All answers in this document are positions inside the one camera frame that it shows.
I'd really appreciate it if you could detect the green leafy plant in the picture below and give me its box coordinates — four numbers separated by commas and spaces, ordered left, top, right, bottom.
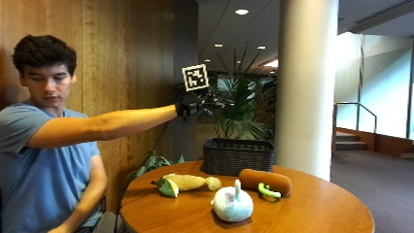
126, 150, 186, 181

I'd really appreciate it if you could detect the white plush radish toy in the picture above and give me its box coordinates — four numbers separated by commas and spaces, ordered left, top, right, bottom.
208, 179, 254, 223

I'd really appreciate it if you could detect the metal stair handrail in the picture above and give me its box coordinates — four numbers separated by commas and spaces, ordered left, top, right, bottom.
331, 101, 379, 153

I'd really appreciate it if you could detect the yellow plush corn toy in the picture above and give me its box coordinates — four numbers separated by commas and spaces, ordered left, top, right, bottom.
151, 173, 222, 199

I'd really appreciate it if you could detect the dark woven basket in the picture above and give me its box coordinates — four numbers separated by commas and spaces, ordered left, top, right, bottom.
200, 137, 275, 177

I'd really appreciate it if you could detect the white round column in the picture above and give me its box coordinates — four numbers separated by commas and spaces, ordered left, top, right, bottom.
274, 0, 340, 183

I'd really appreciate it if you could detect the the person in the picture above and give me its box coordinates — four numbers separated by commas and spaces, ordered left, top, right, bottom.
0, 34, 178, 233

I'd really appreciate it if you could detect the white marker cube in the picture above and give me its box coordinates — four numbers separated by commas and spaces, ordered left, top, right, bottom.
180, 63, 210, 92

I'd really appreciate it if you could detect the brown plush carrot toy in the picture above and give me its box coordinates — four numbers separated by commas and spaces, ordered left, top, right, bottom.
238, 168, 294, 199

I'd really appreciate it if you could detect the green potted palm plant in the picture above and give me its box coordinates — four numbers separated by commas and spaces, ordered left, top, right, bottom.
208, 42, 278, 141

